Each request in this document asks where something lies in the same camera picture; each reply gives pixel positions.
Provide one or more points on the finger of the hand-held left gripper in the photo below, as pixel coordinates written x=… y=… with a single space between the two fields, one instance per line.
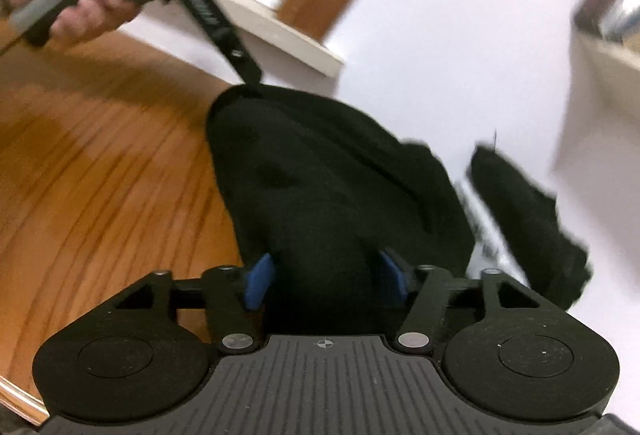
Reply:
x=245 y=62

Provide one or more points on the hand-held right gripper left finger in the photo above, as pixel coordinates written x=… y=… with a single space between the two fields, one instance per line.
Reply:
x=260 y=282

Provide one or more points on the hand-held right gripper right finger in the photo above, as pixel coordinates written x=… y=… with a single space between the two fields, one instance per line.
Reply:
x=397 y=280

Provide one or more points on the black pants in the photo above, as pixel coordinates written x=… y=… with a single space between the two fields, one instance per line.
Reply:
x=325 y=190

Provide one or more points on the beige stone window sill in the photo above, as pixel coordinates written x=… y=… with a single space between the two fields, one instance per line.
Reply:
x=300 y=42

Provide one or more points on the light grey printed garment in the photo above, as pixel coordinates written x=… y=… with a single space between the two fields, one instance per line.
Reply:
x=484 y=225

